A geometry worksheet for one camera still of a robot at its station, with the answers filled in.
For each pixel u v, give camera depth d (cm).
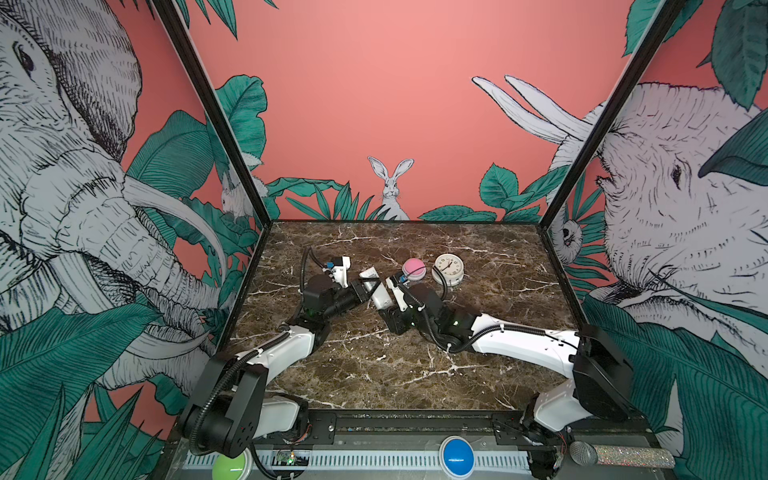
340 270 78
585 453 67
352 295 73
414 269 106
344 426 75
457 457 69
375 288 80
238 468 68
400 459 70
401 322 70
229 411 41
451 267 102
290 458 70
